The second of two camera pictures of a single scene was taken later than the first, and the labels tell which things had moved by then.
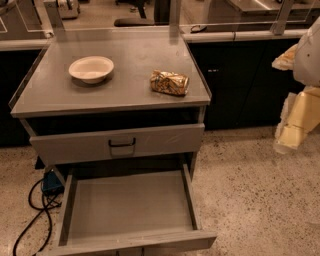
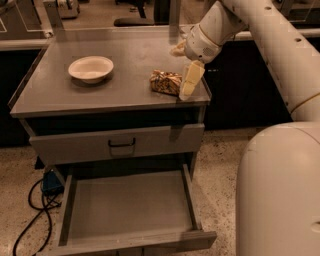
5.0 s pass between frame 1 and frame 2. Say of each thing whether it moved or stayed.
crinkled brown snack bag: stayed
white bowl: stayed
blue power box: stayed
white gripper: moved
